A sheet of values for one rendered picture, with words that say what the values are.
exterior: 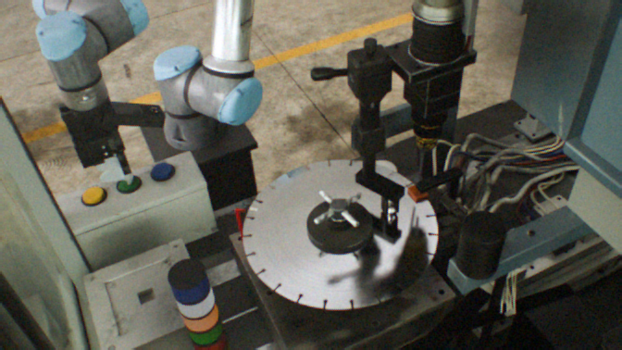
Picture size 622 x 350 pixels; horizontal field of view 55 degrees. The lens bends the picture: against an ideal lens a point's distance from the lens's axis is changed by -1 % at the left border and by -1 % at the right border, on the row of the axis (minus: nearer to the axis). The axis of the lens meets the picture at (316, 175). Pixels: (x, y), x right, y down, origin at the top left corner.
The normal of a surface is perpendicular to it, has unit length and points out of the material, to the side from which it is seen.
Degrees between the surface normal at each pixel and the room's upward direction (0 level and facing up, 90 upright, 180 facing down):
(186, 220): 90
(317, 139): 0
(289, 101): 0
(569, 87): 90
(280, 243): 0
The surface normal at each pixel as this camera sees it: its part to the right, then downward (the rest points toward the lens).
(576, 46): -0.90, 0.34
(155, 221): 0.44, 0.61
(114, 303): -0.05, -0.71
